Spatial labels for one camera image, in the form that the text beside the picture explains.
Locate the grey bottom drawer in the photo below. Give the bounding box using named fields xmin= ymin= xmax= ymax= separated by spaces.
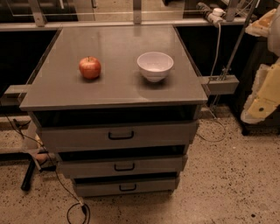
xmin=73 ymin=177 xmax=179 ymax=197

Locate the grey drawer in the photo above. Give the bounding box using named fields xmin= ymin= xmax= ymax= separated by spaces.
xmin=59 ymin=156 xmax=187 ymax=179
xmin=73 ymin=177 xmax=179 ymax=197
xmin=37 ymin=121 xmax=198 ymax=152

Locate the red apple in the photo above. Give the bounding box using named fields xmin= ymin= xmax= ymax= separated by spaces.
xmin=79 ymin=56 xmax=102 ymax=80

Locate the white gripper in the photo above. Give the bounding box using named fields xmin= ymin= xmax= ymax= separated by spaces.
xmin=241 ymin=8 xmax=280 ymax=124

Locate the black bar on floor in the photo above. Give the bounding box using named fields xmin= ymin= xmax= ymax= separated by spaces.
xmin=21 ymin=159 xmax=35 ymax=192

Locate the grey metal side bracket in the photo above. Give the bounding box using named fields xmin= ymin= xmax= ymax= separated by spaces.
xmin=199 ymin=75 xmax=239 ymax=96

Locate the grey middle drawer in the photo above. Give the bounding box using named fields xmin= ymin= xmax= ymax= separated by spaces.
xmin=59 ymin=156 xmax=187 ymax=179

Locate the grey top drawer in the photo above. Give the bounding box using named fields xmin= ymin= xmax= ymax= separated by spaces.
xmin=37 ymin=121 xmax=198 ymax=152

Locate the white bowl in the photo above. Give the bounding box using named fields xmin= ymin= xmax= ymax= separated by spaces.
xmin=136 ymin=52 xmax=174 ymax=82

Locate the grey drawer cabinet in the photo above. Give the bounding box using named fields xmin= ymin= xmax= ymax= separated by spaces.
xmin=20 ymin=25 xmax=207 ymax=184

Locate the white power strip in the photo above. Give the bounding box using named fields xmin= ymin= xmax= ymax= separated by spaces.
xmin=196 ymin=2 xmax=225 ymax=27

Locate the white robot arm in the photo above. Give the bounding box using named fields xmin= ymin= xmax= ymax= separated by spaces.
xmin=241 ymin=5 xmax=280 ymax=124

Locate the grey metal rail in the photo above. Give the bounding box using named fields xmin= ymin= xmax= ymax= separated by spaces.
xmin=0 ymin=17 xmax=257 ymax=32

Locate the black floor cable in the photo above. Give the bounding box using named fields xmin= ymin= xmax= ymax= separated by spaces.
xmin=0 ymin=110 xmax=91 ymax=224

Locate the dark cabinet on right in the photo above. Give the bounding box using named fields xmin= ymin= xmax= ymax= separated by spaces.
xmin=230 ymin=0 xmax=280 ymax=136

